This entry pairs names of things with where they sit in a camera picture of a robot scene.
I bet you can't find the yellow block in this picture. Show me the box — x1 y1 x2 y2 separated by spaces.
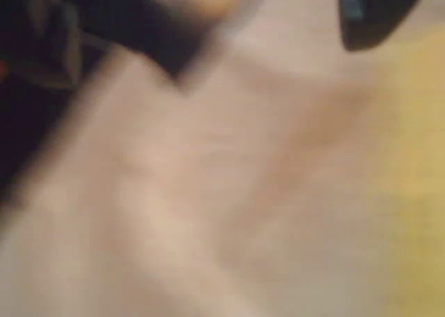
375 28 445 317

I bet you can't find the beige table cloth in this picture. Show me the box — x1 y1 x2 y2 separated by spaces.
0 0 445 317

